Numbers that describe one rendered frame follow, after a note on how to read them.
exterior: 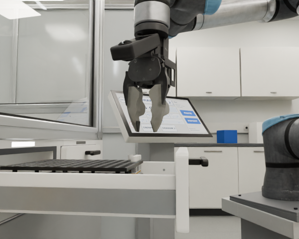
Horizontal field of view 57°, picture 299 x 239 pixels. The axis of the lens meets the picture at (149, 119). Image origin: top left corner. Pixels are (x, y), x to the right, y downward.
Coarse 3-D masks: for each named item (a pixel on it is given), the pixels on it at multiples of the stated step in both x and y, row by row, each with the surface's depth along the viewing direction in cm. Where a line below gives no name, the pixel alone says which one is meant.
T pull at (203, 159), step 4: (188, 160) 51; (192, 160) 51; (196, 160) 51; (200, 160) 51; (204, 160) 48; (188, 164) 51; (192, 164) 51; (196, 164) 51; (200, 164) 50; (204, 164) 48
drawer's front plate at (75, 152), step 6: (66, 150) 73; (72, 150) 76; (78, 150) 81; (84, 150) 86; (90, 150) 91; (66, 156) 73; (72, 156) 76; (78, 156) 81; (84, 156) 86; (90, 156) 91; (96, 156) 97
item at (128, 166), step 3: (129, 162) 56; (138, 162) 56; (141, 162) 60; (123, 165) 49; (126, 165) 49; (129, 165) 49; (132, 165) 50; (135, 165) 52; (117, 168) 45; (120, 168) 45; (123, 168) 45; (126, 168) 45; (129, 168) 47; (117, 171) 45; (120, 171) 45; (123, 171) 45; (126, 171) 45
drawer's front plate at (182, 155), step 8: (176, 152) 40; (184, 152) 39; (176, 160) 38; (184, 160) 38; (176, 168) 38; (184, 168) 38; (176, 176) 38; (184, 176) 38; (176, 184) 38; (184, 184) 38; (176, 192) 38; (184, 192) 38; (176, 200) 38; (184, 200) 38; (176, 208) 38; (184, 208) 37; (176, 216) 38; (184, 216) 37; (176, 224) 38; (184, 224) 37; (184, 232) 38
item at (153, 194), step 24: (144, 168) 64; (168, 168) 64; (0, 192) 43; (24, 192) 42; (48, 192) 42; (72, 192) 41; (96, 192) 41; (120, 192) 40; (144, 192) 40; (168, 192) 40; (120, 216) 40; (144, 216) 40; (168, 216) 40
